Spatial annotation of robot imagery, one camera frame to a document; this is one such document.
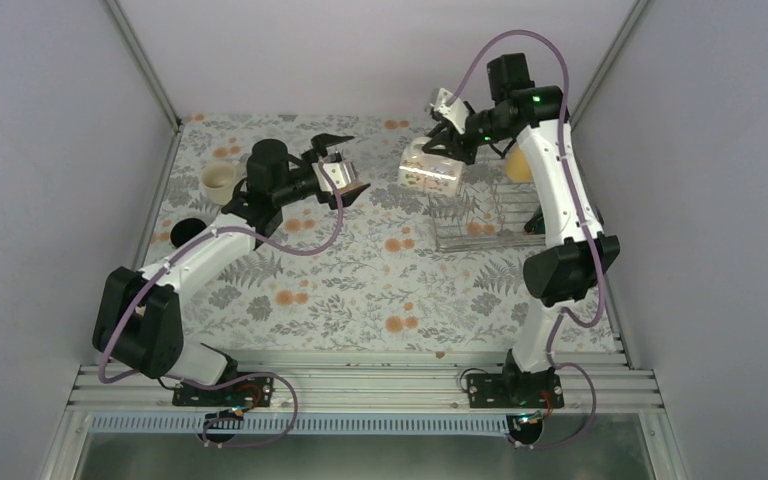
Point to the yellow white cup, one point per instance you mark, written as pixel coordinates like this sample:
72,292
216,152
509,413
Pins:
517,168

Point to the metal wire dish rack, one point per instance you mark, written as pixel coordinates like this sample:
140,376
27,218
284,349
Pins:
488,210

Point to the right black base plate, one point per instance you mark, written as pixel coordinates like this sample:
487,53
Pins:
527,391

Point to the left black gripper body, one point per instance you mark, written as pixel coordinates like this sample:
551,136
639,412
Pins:
287,194

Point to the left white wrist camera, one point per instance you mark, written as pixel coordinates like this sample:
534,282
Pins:
335,176

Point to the beige white ceramic mug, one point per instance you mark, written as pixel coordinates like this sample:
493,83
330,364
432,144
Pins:
218,180

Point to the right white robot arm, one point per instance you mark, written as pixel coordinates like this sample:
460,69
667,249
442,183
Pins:
577,253

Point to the black matte mug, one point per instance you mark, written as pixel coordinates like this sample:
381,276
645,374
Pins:
185,230

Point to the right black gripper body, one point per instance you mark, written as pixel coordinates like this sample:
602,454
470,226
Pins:
497,132

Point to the dark green mug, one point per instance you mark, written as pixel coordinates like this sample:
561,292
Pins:
535,225

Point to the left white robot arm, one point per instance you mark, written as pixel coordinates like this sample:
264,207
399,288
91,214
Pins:
139,327

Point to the aluminium mounting rail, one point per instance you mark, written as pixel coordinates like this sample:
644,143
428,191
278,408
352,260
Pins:
377,382

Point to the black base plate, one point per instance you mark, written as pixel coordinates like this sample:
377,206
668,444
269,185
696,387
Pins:
527,391
256,392

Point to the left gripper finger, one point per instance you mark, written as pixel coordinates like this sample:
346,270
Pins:
321,143
348,195

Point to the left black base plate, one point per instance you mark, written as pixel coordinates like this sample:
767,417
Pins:
256,392

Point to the slotted grey cable duct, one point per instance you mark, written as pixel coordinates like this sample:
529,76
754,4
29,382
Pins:
305,424

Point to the floral patterned table mat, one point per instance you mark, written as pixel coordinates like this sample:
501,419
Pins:
382,285

